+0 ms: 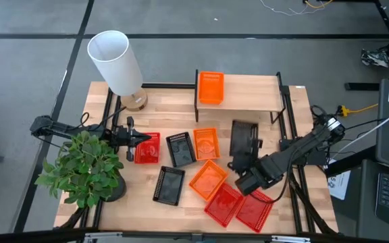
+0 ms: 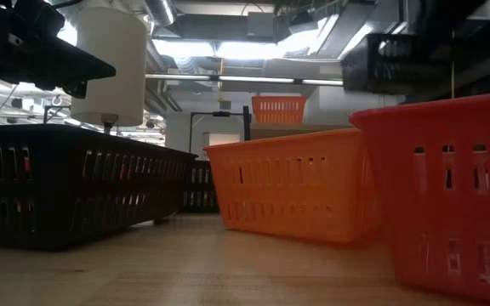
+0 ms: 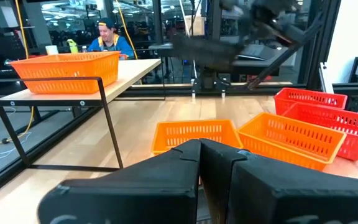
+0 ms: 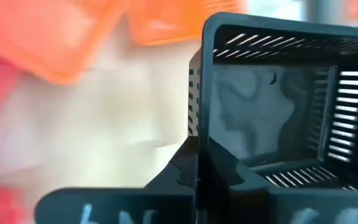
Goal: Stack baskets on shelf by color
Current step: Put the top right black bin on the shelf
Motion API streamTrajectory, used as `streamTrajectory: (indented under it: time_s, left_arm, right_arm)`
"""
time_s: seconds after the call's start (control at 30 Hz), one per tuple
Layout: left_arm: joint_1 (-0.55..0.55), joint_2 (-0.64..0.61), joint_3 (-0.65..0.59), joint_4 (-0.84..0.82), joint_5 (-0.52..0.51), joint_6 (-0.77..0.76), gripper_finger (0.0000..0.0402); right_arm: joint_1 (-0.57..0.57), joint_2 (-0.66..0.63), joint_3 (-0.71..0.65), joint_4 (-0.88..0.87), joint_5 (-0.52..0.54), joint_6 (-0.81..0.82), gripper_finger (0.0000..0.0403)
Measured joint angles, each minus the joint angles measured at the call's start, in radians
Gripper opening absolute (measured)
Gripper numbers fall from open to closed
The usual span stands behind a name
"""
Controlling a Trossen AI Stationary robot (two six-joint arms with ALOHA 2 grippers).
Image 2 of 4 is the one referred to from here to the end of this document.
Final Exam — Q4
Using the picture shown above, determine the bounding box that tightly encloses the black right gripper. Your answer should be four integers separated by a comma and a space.
414, 0, 480, 93

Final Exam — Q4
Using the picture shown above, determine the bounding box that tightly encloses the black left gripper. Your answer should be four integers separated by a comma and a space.
0, 0, 117, 100

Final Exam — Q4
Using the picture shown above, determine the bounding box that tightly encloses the red plastic basket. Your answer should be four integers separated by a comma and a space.
349, 91, 490, 305

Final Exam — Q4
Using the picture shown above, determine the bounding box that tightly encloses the black plastic basket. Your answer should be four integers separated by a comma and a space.
0, 123, 198, 251
340, 33, 424, 95
179, 159, 220, 214

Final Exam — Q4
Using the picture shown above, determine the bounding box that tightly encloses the orange plastic basket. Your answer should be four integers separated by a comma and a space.
204, 127, 382, 244
251, 95, 308, 126

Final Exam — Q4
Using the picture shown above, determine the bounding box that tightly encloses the wooden shelf with black legs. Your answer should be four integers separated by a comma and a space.
243, 105, 359, 144

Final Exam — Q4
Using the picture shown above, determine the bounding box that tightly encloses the white shade table lamp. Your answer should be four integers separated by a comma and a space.
70, 6, 149, 136

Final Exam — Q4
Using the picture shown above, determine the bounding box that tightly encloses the long ceiling light tube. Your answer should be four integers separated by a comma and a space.
145, 73, 345, 88

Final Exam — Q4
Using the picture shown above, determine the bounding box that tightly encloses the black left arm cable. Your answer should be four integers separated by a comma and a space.
52, 0, 85, 10

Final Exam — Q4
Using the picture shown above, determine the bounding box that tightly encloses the large silver ceiling duct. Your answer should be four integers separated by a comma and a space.
311, 12, 403, 60

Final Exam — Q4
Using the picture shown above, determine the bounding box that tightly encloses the round silver ventilation duct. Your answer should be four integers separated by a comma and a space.
142, 0, 178, 27

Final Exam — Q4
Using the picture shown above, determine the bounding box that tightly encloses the black background frame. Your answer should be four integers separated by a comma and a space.
188, 109, 246, 150

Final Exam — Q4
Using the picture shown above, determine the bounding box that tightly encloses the grey rectangular ceiling duct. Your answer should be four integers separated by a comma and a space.
166, 11, 291, 43

